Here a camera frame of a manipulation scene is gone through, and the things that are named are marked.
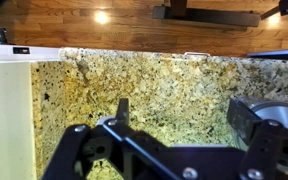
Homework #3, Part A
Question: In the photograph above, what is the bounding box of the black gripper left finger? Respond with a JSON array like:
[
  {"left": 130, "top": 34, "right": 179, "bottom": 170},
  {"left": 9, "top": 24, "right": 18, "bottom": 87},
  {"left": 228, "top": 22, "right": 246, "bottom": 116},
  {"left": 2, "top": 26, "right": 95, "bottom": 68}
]
[{"left": 115, "top": 98, "right": 129, "bottom": 125}]

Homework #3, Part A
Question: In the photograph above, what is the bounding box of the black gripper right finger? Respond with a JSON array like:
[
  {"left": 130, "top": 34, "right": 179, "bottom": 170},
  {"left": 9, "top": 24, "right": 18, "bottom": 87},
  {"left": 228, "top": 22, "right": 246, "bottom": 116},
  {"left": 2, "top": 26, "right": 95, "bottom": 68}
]
[{"left": 227, "top": 98, "right": 262, "bottom": 146}]

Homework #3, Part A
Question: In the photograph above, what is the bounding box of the stainless gas stove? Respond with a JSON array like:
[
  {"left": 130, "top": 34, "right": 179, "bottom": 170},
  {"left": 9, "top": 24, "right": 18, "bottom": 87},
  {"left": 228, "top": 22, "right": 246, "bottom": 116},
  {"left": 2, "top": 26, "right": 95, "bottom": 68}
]
[{"left": 0, "top": 27, "right": 59, "bottom": 180}]

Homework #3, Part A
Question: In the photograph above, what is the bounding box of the black metal stand base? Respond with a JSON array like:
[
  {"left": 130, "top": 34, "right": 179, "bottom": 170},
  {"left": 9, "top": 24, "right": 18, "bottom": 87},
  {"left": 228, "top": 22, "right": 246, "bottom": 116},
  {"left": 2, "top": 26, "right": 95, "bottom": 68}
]
[{"left": 152, "top": 0, "right": 260, "bottom": 27}]

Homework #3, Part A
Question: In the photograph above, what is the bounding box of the silver drawer handle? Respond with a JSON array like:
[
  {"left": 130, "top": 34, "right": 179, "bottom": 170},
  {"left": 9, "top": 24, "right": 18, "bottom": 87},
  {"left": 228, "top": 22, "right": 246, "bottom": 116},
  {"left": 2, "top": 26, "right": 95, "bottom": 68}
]
[{"left": 184, "top": 52, "right": 211, "bottom": 57}]

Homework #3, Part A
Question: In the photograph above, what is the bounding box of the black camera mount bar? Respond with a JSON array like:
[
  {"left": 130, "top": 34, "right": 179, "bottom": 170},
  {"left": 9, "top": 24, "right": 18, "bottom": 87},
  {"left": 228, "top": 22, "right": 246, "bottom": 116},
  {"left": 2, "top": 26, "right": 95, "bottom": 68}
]
[{"left": 260, "top": 0, "right": 288, "bottom": 20}]

